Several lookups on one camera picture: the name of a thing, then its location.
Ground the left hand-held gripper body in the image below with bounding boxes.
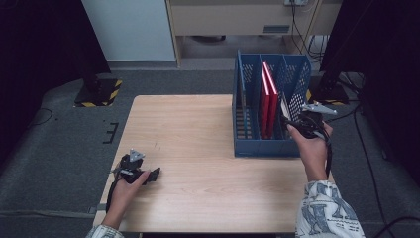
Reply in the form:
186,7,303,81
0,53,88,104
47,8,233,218
113,148,151,185

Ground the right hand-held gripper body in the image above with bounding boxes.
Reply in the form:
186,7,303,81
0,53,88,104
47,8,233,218
292,101,339,140

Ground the red hardcover book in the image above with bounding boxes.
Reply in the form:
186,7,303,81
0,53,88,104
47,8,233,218
262,60,280,138
259,65,271,140

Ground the blue plastic file rack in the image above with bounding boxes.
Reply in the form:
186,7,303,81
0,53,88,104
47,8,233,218
232,49,312,159

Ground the dark blue picture book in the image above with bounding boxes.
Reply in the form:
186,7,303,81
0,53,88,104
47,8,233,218
239,60,248,112

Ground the person's right hand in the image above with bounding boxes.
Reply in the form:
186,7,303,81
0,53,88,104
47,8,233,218
286,122,334,183

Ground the person's left hand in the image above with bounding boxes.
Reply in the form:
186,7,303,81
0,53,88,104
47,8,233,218
107,171,152,223

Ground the black stand with striped base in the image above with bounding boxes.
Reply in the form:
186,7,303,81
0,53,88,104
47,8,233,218
306,70,351,107
73,77,123,108

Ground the grey tape piece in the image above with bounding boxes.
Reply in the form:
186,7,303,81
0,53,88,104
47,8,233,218
88,203,108,214

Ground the grey vent grille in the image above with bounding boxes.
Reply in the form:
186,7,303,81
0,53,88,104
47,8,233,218
262,24,291,34

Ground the black curtain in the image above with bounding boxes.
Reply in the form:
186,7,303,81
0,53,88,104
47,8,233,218
0,0,112,167
320,0,420,186

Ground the beige wooden desk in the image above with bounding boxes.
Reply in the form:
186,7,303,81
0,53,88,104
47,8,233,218
165,0,343,67

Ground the white partition panel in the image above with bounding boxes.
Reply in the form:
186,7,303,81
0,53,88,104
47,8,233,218
81,0,176,62

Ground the right hand-held gripper cable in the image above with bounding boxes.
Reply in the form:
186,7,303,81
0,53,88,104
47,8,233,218
316,125,333,178

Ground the hand-held gripper cable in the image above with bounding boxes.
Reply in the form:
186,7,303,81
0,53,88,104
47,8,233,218
316,125,333,178
105,175,122,212

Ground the left hand-held gripper cable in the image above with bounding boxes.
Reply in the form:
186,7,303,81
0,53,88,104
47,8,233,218
105,175,122,212

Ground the black floor cable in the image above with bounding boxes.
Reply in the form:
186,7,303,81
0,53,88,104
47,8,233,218
331,107,358,122
372,216,420,238
352,98,388,238
33,107,53,127

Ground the black hanging cable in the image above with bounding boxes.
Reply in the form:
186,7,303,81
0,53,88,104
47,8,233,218
290,4,328,63

